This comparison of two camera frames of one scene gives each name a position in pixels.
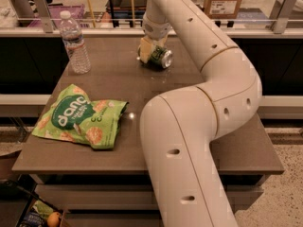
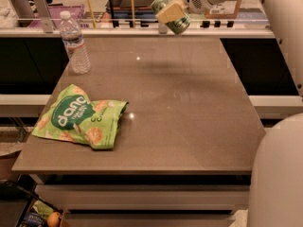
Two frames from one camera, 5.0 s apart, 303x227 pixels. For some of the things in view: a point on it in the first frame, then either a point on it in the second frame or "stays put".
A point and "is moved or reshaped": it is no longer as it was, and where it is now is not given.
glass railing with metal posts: [122, 12] stays put
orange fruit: [53, 219] stays put
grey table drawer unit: [127, 200] stays put
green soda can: [162, 58] is moved or reshaped
